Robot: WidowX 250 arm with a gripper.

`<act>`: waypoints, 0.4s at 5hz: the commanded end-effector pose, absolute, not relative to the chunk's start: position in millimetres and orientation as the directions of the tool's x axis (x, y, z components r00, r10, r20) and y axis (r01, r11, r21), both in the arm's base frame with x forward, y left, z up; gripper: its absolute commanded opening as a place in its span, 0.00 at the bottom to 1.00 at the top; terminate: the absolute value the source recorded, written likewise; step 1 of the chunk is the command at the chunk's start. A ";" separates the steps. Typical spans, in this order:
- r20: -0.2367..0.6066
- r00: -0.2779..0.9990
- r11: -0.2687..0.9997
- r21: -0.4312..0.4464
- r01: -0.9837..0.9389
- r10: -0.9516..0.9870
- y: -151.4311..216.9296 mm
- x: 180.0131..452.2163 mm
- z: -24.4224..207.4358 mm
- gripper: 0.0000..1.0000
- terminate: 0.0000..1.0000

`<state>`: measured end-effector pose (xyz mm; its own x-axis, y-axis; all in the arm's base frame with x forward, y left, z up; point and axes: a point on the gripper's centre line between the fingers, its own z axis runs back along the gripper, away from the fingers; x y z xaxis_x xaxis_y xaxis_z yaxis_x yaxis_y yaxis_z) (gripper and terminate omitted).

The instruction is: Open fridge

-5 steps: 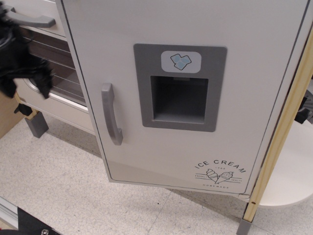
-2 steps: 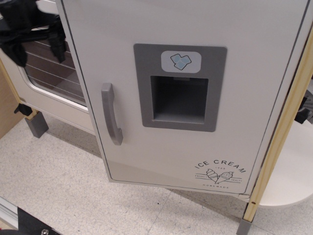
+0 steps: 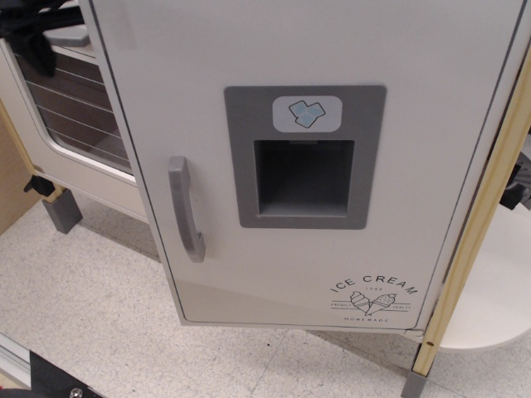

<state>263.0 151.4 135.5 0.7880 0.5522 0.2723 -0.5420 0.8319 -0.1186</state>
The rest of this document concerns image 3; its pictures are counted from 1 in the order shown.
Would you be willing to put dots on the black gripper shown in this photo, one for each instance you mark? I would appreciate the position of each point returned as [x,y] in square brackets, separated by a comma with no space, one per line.
[25,21]

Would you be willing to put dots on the grey fridge door handle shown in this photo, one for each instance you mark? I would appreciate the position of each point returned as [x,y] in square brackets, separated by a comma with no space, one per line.
[179,181]

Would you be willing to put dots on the white toy fridge door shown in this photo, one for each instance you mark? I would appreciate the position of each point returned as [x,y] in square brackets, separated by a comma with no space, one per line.
[298,166]

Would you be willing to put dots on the white oven door with window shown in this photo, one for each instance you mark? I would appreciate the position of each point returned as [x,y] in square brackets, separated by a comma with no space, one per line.
[67,125]

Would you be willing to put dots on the light wooden left panel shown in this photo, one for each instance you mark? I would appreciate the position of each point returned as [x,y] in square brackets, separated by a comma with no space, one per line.
[16,171]

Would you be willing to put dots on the black left clamp knob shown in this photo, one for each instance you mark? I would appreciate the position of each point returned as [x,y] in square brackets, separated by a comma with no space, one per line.
[41,185]

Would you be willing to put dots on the black clamp knob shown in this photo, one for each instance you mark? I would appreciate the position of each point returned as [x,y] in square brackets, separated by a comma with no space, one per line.
[517,189]
[41,185]

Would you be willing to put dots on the grey left foot cap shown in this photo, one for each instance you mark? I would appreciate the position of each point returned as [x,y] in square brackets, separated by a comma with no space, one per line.
[64,212]

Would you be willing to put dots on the grey foot cap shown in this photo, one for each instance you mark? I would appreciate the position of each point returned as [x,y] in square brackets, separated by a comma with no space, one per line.
[64,212]
[414,385]

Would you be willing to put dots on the grey ice dispenser panel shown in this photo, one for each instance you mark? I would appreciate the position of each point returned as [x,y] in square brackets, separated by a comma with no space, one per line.
[304,156]

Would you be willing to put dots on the white toy kitchen cabinet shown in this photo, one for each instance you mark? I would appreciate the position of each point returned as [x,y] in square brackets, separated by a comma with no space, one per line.
[108,199]

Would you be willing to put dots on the black right clamp knob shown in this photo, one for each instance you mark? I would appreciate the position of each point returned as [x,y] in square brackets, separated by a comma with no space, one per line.
[517,189]

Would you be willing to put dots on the grey right foot cap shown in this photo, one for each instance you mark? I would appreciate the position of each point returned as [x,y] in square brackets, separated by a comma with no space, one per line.
[414,385]

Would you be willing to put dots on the grey oven door handle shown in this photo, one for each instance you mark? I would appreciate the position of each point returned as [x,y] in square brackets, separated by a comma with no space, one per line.
[70,39]

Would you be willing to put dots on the aluminium rail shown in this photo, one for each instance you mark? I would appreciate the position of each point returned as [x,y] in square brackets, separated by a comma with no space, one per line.
[15,362]

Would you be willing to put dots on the black base plate with screw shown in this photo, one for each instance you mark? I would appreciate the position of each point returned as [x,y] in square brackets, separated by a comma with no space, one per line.
[49,381]

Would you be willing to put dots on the light wooden right post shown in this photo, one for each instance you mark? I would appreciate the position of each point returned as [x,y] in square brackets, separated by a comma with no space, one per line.
[500,163]

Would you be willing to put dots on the white round base plate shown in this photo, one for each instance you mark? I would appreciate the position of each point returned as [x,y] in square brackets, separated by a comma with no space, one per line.
[494,306]

